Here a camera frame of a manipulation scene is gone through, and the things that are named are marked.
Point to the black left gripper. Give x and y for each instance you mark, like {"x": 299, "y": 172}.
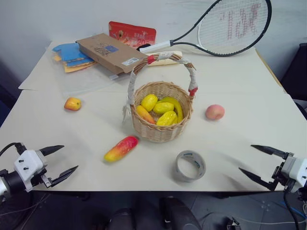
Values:
{"x": 36, "y": 178}

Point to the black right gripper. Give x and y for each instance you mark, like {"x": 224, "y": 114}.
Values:
{"x": 277, "y": 173}

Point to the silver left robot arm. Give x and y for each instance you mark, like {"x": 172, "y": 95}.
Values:
{"x": 14, "y": 182}

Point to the red yellow apple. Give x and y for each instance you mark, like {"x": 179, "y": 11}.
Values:
{"x": 72, "y": 104}

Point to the long red yellow mango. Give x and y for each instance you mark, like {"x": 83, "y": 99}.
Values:
{"x": 121, "y": 149}

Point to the small black floor device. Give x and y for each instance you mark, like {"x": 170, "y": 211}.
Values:
{"x": 232, "y": 224}

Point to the pink peach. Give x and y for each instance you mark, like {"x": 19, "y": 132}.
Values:
{"x": 215, "y": 111}

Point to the clear packing tape roll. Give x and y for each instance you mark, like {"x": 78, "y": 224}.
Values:
{"x": 182, "y": 173}

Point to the clear plastic bag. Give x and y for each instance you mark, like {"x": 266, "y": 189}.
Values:
{"x": 81, "y": 80}

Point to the dark rounded shape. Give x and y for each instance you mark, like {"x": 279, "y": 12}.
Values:
{"x": 178, "y": 215}
{"x": 122, "y": 219}

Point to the orange cardboard sheet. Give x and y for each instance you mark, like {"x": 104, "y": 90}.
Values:
{"x": 78, "y": 67}

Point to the small orange mango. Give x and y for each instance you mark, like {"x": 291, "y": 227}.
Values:
{"x": 144, "y": 114}

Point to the yellow banana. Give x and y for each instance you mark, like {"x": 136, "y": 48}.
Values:
{"x": 178, "y": 107}

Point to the yellow starfruit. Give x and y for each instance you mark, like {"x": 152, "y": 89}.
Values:
{"x": 167, "y": 118}
{"x": 163, "y": 107}
{"x": 149, "y": 102}

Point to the blue cardboard sheet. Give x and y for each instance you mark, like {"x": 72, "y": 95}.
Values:
{"x": 69, "y": 51}

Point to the brown cardboard box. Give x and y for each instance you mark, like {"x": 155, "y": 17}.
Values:
{"x": 108, "y": 51}

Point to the black white tennis racket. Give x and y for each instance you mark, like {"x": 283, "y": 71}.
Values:
{"x": 189, "y": 36}

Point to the red printed package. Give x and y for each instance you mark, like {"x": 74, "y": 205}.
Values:
{"x": 134, "y": 33}

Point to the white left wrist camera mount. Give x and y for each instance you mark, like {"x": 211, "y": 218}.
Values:
{"x": 27, "y": 161}

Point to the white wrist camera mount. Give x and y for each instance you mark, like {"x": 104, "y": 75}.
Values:
{"x": 298, "y": 167}
{"x": 27, "y": 161}

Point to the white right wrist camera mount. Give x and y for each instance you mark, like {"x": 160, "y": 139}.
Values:
{"x": 298, "y": 167}

